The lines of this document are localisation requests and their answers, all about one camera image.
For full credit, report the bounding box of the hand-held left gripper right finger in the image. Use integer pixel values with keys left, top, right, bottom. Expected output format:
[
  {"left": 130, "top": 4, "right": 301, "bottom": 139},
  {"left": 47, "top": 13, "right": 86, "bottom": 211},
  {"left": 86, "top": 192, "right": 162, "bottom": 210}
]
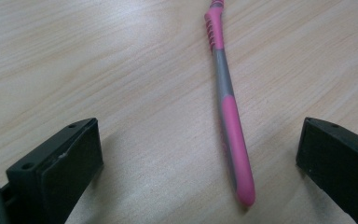
[{"left": 296, "top": 117, "right": 358, "bottom": 224}]

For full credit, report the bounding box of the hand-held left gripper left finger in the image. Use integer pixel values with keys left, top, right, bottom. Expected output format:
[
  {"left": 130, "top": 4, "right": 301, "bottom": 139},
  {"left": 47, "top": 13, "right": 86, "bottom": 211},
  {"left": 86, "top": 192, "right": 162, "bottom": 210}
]
[{"left": 5, "top": 117, "right": 104, "bottom": 224}]

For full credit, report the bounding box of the pink and grey toothbrush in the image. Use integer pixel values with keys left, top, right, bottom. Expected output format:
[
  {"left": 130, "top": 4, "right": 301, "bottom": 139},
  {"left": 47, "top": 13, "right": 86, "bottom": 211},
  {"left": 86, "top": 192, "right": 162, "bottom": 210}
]
[{"left": 203, "top": 0, "right": 256, "bottom": 208}]

